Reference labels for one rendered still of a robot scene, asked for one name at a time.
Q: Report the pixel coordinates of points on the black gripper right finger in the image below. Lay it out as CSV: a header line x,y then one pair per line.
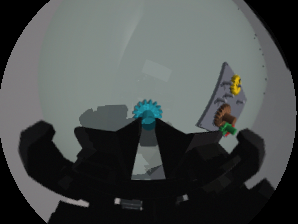
x,y
175,145

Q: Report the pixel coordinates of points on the yellow gear with black stripe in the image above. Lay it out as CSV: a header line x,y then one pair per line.
x,y
234,88

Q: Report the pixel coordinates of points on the brown gear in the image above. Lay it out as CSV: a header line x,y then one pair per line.
x,y
223,116

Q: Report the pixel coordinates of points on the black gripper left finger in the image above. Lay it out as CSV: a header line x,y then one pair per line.
x,y
122,143

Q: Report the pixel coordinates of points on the teal gear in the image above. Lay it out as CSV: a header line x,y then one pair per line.
x,y
149,113

